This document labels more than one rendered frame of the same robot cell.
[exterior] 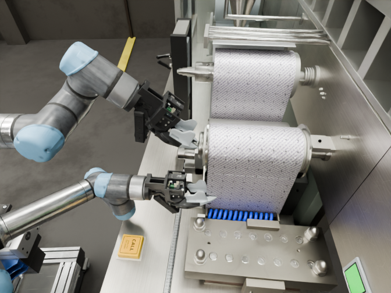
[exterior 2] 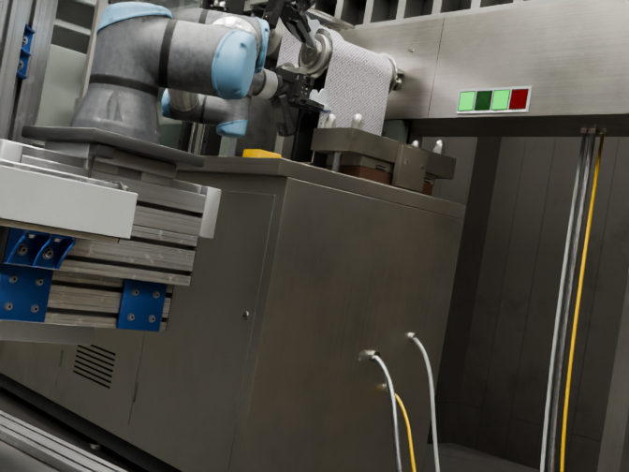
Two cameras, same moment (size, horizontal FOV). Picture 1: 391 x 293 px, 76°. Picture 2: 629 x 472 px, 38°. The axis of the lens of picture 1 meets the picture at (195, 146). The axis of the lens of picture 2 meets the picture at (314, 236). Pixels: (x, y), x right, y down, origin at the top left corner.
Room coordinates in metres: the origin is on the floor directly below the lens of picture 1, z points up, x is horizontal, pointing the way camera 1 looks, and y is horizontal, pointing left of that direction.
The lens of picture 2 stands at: (-1.39, 1.70, 0.67)
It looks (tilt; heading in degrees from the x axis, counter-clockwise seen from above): 2 degrees up; 316
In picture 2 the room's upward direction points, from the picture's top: 10 degrees clockwise
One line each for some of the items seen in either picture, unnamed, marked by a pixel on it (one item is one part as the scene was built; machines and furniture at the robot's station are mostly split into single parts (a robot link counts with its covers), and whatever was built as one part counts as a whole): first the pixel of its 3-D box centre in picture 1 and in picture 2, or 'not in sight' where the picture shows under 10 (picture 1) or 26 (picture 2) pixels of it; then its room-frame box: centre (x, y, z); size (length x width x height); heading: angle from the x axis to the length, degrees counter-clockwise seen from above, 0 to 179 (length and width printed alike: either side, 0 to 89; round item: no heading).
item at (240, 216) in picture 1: (241, 216); not in sight; (0.40, -0.15, 1.03); 0.21 x 0.04 x 0.03; 85
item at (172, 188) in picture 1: (166, 188); (288, 89); (0.44, 0.09, 1.12); 0.12 x 0.08 x 0.09; 85
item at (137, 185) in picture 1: (141, 186); (263, 84); (0.45, 0.17, 1.11); 0.08 x 0.05 x 0.08; 175
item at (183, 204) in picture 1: (185, 200); (309, 103); (0.42, 0.03, 1.09); 0.09 x 0.05 x 0.02; 84
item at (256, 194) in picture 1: (245, 195); (353, 111); (0.42, -0.15, 1.11); 0.23 x 0.01 x 0.18; 85
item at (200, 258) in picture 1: (200, 255); (357, 122); (0.27, -0.01, 1.05); 0.04 x 0.04 x 0.04
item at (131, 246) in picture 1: (131, 246); (261, 156); (0.35, 0.22, 0.91); 0.07 x 0.07 x 0.02; 85
